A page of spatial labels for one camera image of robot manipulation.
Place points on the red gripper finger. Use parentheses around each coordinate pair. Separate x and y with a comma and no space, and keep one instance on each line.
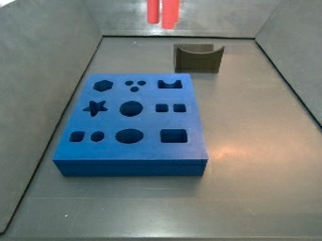
(153,11)
(170,13)

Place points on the blue shape-sorter block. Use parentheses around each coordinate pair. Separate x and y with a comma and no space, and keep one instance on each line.
(134,127)

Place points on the dark grey curved block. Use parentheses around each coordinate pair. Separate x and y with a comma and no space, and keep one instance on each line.
(197,58)

